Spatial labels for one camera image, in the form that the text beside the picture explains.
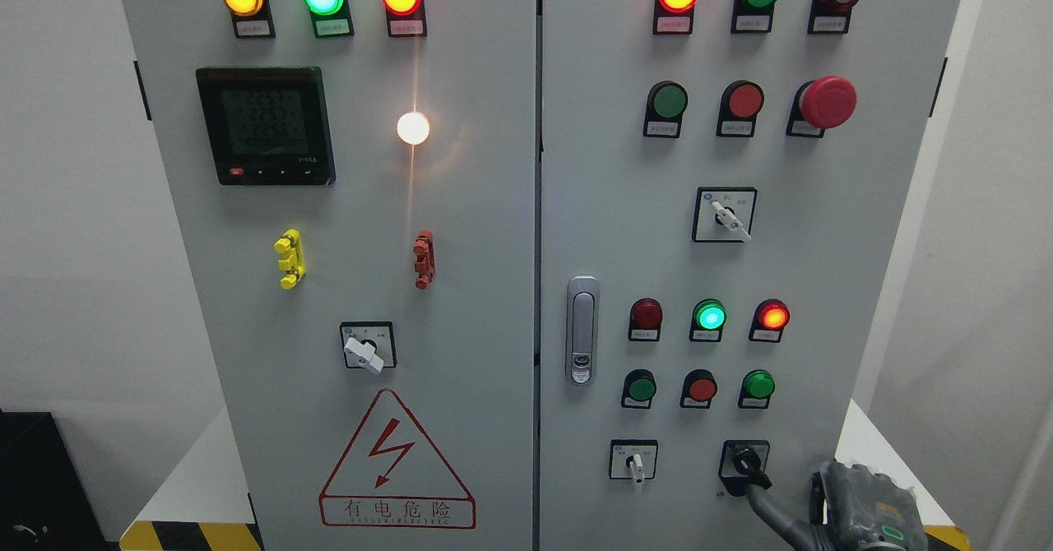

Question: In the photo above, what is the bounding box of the black knob selector switch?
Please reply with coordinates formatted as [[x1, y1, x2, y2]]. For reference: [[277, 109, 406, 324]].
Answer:
[[718, 439, 772, 496]]

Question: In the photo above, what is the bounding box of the red terminal connector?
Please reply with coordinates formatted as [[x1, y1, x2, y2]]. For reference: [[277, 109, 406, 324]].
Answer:
[[411, 229, 436, 291]]

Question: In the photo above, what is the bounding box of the dark red indicator light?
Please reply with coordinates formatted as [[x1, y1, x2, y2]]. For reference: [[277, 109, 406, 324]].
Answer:
[[628, 299, 663, 342]]

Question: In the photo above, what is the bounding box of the white lit indicator lamp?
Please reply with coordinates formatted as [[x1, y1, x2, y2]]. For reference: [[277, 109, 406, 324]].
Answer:
[[396, 110, 431, 146]]

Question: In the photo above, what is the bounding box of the green push button lower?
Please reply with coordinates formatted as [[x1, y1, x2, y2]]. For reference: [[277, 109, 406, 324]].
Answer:
[[621, 368, 657, 409]]

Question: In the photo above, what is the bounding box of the green push button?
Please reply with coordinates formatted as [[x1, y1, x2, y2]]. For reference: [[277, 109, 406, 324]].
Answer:
[[621, 368, 657, 409], [642, 80, 688, 138]]

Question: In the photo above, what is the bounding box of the green lit indicator middle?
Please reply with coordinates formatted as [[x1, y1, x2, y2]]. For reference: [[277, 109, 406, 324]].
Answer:
[[689, 299, 726, 345]]

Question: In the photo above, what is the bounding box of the grey cabinet left door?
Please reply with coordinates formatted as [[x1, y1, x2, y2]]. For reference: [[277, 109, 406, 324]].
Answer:
[[122, 0, 536, 550]]

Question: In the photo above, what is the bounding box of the grey cabinet door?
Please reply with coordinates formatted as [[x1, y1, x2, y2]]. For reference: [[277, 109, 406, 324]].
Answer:
[[539, 0, 960, 550], [122, 0, 536, 550]]

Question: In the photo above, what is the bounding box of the green push button upper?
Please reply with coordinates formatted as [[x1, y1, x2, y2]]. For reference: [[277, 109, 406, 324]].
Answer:
[[642, 80, 688, 138]]

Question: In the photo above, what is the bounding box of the red push button lower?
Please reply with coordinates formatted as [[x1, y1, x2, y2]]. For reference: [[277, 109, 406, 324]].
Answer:
[[680, 368, 718, 409]]

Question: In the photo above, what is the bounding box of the red push button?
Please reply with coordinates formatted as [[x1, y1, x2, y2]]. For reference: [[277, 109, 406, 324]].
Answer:
[[716, 80, 764, 138], [680, 368, 718, 409]]

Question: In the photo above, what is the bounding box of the grey cabinet right door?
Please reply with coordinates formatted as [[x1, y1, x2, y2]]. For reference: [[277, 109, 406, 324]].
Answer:
[[539, 0, 960, 550]]

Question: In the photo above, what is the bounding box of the yellow terminal connector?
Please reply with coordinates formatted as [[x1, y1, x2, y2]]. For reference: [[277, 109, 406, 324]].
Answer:
[[273, 228, 306, 291]]

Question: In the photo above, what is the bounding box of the red indicator light right middle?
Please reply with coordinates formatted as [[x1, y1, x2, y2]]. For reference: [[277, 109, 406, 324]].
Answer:
[[749, 299, 790, 345]]

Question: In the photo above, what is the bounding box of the red electric hazard warning sticker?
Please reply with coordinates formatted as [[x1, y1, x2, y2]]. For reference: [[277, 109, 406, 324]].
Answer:
[[318, 387, 476, 530]]

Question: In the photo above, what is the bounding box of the red push button upper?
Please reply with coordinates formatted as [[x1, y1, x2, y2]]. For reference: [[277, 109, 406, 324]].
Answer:
[[716, 80, 764, 138]]

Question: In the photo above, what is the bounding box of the green indicator light lower right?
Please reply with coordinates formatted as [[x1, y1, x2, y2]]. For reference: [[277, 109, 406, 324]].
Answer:
[[737, 368, 776, 410]]

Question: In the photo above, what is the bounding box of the red lit indicator light left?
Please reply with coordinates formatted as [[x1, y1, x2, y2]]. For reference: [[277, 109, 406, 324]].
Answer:
[[383, 0, 428, 38]]

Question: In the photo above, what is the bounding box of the red lit indicator light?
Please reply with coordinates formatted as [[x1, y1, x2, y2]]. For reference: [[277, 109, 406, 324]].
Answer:
[[383, 0, 428, 38], [653, 0, 698, 36]]

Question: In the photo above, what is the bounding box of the black digital power meter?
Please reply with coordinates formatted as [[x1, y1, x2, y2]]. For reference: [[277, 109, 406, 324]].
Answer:
[[196, 65, 337, 185]]

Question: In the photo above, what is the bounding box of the red lit indicator light right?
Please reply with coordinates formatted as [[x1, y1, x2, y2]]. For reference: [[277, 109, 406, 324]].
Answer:
[[653, 0, 698, 36]]

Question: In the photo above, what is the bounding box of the green lit indicator light top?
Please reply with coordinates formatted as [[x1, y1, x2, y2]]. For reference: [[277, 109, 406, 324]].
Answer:
[[304, 0, 355, 39]]

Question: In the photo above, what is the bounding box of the red emergency stop mushroom button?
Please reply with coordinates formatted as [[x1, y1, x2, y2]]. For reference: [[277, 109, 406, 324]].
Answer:
[[786, 75, 858, 138]]

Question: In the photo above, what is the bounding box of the green unlit indicator top right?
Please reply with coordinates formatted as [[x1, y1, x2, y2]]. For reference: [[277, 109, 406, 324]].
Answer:
[[731, 0, 777, 34]]

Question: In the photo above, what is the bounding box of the yellow indicator light top left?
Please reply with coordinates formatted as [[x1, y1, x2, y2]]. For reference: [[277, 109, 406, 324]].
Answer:
[[223, 0, 276, 39]]

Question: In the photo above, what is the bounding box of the red black buzzer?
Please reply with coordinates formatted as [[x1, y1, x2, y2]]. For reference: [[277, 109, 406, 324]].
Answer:
[[808, 0, 859, 35]]

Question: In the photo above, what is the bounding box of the white platform base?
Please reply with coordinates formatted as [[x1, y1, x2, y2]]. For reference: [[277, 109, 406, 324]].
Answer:
[[119, 402, 971, 550]]

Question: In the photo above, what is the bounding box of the black box at left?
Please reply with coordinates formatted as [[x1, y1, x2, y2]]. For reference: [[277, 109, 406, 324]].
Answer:
[[1, 412, 108, 550]]

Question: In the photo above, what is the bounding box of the silver cabinet door handle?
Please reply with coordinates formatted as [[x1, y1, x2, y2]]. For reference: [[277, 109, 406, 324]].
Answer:
[[565, 276, 601, 385]]

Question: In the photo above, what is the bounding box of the white lever selector switch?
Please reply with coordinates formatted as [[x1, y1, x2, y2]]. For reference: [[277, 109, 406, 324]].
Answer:
[[339, 320, 398, 375]]

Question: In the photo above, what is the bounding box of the white key selector switch upper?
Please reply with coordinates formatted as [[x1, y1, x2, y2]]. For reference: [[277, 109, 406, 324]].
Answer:
[[692, 186, 758, 243]]

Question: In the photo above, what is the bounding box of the white selector switch bottom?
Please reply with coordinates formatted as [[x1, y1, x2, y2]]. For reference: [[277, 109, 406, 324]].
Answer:
[[608, 439, 659, 493]]

